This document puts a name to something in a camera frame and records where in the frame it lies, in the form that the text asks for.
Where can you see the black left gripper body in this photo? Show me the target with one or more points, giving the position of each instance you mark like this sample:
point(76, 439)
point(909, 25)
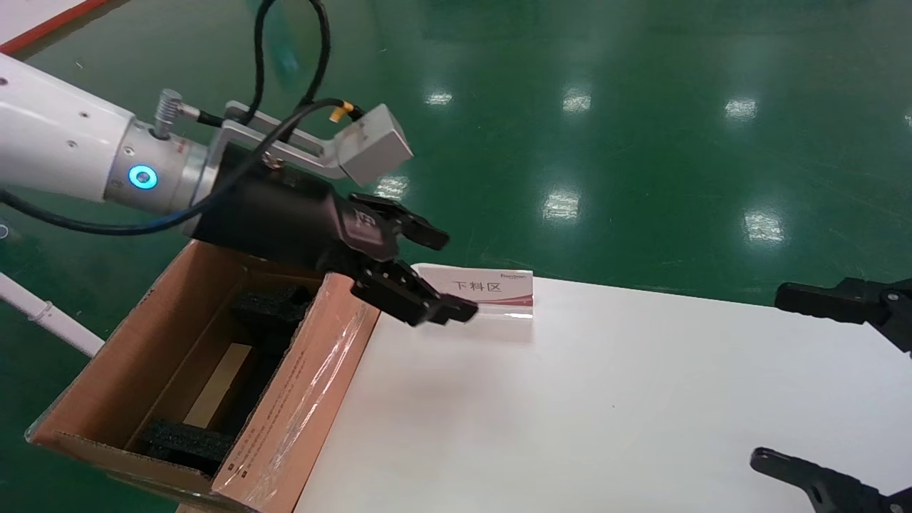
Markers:
point(285, 214)

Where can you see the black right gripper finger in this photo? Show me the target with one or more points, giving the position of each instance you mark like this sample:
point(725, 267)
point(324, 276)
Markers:
point(833, 491)
point(862, 303)

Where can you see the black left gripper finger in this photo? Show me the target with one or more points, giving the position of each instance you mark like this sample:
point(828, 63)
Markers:
point(402, 292)
point(417, 228)

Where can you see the small cardboard box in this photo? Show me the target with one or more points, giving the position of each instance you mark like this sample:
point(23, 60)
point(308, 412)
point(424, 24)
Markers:
point(217, 388)

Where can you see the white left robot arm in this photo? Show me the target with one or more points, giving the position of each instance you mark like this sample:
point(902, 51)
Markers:
point(57, 142)

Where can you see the large open cardboard box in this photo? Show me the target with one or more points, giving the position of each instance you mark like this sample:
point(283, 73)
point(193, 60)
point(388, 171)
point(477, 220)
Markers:
point(299, 406)

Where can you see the acrylic sign with red print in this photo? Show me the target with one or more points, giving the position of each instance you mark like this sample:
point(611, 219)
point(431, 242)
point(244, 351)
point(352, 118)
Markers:
point(506, 285)

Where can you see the white pipe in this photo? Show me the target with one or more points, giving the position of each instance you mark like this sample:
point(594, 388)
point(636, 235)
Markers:
point(50, 317)

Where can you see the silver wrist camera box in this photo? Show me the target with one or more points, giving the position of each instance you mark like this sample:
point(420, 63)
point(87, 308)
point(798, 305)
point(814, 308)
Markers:
point(377, 146)

